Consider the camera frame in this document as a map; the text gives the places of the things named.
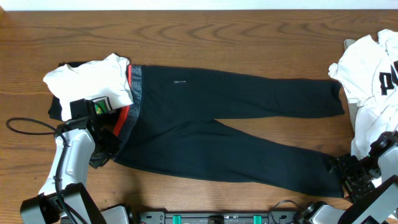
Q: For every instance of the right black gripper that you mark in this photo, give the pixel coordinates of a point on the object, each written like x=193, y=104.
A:
x=344, y=162

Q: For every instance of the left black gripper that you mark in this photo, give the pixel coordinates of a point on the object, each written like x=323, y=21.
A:
x=96, y=160

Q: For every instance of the black leggings with red waistband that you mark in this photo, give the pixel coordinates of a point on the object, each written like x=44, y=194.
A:
x=175, y=127

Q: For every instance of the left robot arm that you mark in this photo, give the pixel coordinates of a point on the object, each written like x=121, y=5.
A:
x=64, y=197

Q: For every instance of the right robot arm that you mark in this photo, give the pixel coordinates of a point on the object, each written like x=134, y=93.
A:
x=379, y=204

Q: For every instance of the folded black garment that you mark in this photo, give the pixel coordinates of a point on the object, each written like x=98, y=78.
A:
x=55, y=110

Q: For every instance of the folded white shirt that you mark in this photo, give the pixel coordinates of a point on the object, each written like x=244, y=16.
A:
x=103, y=81

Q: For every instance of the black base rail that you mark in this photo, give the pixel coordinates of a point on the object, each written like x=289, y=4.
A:
x=276, y=217

